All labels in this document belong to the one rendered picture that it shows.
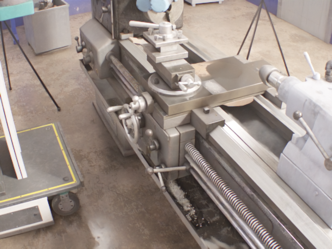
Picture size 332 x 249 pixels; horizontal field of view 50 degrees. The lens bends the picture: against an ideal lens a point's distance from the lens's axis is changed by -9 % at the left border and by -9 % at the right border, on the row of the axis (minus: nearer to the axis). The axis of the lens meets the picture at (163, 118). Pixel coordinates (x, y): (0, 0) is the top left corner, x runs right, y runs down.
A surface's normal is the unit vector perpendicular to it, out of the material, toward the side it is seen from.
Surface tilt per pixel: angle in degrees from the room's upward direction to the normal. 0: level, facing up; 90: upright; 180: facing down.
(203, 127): 90
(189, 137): 90
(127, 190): 0
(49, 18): 90
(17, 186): 0
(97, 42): 32
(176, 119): 90
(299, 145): 0
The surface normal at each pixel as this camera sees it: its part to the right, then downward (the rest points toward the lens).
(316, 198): -0.90, 0.24
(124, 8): 0.43, 0.51
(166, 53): 0.00, -0.83
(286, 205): -0.52, -0.53
